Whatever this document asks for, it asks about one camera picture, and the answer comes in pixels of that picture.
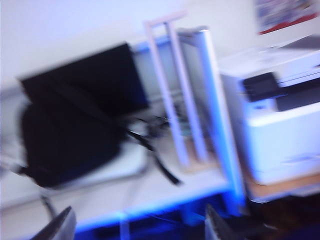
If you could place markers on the wooden printer stand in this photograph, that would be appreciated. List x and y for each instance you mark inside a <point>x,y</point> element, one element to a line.
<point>287,185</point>

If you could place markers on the black computer monitor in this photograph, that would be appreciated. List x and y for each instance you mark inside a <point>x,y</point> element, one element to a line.
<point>100,75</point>

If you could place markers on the dark navy backpack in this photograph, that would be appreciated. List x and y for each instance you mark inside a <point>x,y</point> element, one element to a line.
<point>70,145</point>

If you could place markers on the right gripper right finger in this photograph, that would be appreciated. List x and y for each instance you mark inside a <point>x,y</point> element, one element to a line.
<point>220,227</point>

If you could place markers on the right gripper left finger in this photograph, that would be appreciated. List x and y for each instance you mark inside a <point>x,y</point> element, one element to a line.
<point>61,227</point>

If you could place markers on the grey aluminium-framed partition panel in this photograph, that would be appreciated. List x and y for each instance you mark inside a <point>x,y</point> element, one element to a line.
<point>192,75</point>

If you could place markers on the white office printer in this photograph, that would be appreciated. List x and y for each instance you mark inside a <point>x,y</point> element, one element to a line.
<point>275,150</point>

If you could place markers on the light wooden shelf frame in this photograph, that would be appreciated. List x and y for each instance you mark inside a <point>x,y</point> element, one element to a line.
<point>175,125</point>

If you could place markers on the red-edged wall poster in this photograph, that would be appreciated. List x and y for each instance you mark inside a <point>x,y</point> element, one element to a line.
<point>280,12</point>

